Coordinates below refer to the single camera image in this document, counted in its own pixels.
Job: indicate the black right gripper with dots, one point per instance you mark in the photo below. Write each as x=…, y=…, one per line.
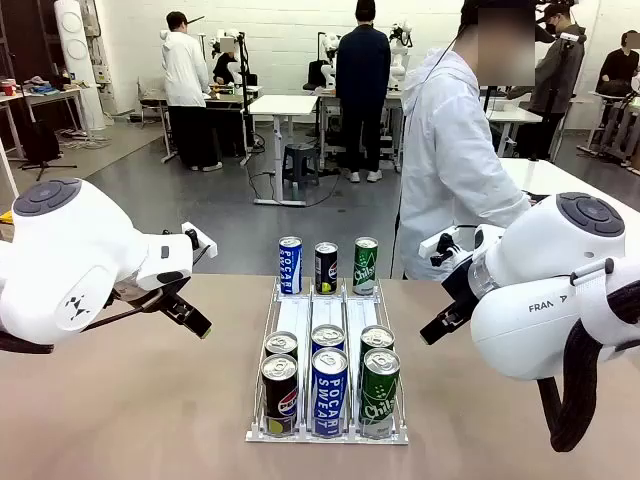
x=460, y=290

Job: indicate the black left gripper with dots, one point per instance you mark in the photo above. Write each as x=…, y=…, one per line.
x=142, y=296

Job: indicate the black Pepsi can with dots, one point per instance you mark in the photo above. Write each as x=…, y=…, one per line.
x=281, y=342
x=280, y=400
x=326, y=270

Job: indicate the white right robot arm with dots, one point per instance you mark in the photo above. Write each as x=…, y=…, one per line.
x=540, y=310

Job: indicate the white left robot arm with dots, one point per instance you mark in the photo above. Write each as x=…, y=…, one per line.
x=75, y=240

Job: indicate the person's right forearm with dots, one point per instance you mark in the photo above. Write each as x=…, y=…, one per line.
x=505, y=200

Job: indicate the person in white coat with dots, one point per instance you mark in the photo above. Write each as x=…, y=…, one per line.
x=440, y=150

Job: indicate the green Chilsung cider can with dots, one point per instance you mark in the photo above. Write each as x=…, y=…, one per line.
x=379, y=400
x=377, y=336
x=365, y=272

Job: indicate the white can dispenser rack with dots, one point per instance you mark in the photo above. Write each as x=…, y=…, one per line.
x=292, y=315

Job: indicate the blue Pocari Sweat can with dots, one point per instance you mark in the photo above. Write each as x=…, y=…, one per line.
x=330, y=400
x=291, y=270
x=327, y=336

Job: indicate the large white table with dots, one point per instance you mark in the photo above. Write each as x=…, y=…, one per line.
x=550, y=172

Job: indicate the grey plastic stool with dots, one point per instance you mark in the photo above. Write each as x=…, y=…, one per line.
x=300, y=165

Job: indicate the yellow plastic crate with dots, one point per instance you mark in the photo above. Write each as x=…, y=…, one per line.
x=5, y=217

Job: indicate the small white lab table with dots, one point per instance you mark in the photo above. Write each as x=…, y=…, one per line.
x=510, y=116

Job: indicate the cluttered workbench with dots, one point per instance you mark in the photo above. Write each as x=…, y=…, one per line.
x=235, y=97

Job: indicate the black tripod with bag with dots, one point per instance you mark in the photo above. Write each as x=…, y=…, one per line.
x=40, y=142

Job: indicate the white standing desk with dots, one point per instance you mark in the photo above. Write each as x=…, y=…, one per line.
x=285, y=104

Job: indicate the bystander in white hoodie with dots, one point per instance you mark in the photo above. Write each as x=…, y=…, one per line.
x=182, y=75

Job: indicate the seated bystander in black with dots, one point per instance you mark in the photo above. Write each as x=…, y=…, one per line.
x=225, y=70

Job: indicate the cluttered side table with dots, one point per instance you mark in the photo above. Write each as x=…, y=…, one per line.
x=50, y=95

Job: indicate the bystander in dark navy jacket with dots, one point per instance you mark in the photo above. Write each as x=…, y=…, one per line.
x=362, y=65

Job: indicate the white lab robot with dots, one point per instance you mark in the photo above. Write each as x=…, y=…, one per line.
x=330, y=50
x=400, y=55

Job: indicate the masked bystander in grey jacket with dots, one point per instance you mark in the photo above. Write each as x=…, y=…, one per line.
x=560, y=75

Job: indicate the white tower air conditioner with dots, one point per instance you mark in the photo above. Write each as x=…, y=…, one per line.
x=75, y=50

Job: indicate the red cup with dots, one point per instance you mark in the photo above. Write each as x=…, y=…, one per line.
x=9, y=87

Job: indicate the bystander in black top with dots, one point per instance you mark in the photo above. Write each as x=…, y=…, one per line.
x=620, y=65

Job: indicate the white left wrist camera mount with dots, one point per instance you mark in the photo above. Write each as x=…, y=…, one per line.
x=205, y=246

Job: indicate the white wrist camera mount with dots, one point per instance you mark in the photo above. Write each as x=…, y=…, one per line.
x=425, y=247
x=205, y=246

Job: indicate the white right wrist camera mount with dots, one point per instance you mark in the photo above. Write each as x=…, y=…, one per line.
x=425, y=247

